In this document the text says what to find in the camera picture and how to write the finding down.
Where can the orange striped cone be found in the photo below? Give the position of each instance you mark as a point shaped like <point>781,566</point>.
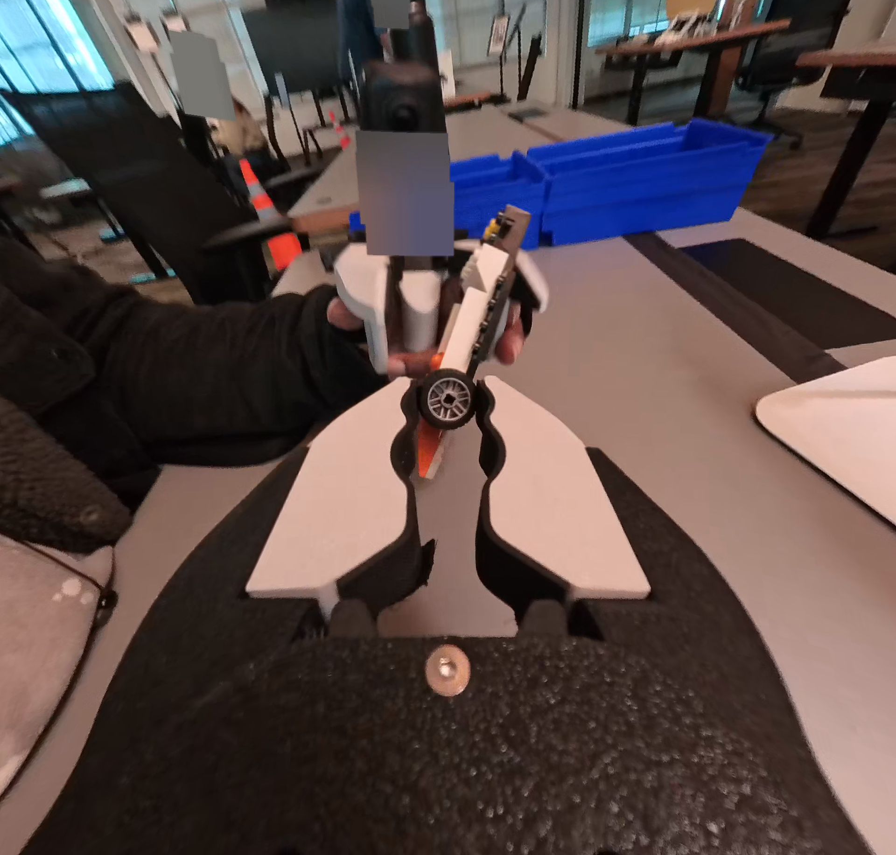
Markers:
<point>340,130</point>
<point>273,218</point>

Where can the black office chair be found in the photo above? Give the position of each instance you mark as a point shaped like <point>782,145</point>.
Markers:
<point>126,170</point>
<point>805,30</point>

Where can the black lego wheel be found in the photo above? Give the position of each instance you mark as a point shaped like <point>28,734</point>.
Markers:
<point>448,399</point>

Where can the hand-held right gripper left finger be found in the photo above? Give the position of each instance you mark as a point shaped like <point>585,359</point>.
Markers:
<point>336,519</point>

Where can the wooden desk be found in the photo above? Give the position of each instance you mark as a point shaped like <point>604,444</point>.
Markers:
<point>700,44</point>
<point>854,65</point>

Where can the person's pale printed shirt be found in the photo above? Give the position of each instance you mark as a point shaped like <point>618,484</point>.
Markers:
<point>42,645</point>

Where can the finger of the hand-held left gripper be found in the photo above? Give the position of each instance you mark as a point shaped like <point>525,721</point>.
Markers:
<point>364,295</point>
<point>529,281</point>

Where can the person's left hand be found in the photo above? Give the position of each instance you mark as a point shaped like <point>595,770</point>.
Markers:
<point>513,340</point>

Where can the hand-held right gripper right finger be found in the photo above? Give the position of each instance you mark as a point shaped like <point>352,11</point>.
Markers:
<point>560,519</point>

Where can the orange lego race car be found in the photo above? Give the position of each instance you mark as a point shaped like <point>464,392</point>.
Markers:
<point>476,309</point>

